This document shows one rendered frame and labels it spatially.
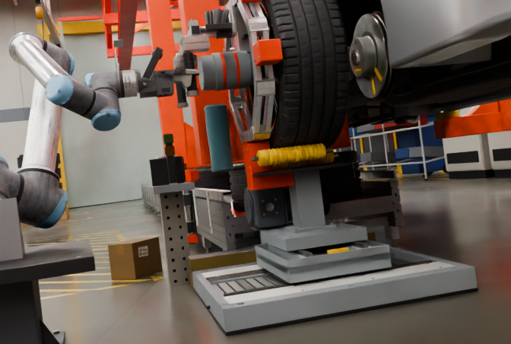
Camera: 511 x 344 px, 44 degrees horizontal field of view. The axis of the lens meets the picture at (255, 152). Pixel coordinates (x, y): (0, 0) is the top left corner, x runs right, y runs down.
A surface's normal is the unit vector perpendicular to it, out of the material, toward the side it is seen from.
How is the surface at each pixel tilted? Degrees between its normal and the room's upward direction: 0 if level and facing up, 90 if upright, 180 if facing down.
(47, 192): 74
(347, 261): 90
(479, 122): 90
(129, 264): 90
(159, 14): 90
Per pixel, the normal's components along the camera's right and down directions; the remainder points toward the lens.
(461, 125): 0.22, -0.04
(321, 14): 0.16, -0.38
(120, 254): -0.47, 0.04
